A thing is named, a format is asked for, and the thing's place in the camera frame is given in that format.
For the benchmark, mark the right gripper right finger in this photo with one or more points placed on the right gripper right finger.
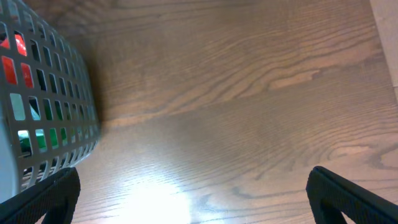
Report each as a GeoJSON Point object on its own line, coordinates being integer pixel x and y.
{"type": "Point", "coordinates": [332, 198]}

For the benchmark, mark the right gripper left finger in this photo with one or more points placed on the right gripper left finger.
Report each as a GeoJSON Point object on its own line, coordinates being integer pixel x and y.
{"type": "Point", "coordinates": [52, 200]}

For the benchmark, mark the green Nescafe coffee bag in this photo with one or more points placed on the green Nescafe coffee bag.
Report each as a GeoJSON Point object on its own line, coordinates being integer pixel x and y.
{"type": "Point", "coordinates": [37, 130]}

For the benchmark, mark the orange spaghetti packet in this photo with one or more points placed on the orange spaghetti packet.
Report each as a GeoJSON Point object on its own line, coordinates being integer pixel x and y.
{"type": "Point", "coordinates": [10, 65]}

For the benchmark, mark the grey plastic lattice basket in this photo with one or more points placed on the grey plastic lattice basket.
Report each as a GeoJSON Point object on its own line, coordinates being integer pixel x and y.
{"type": "Point", "coordinates": [59, 73]}

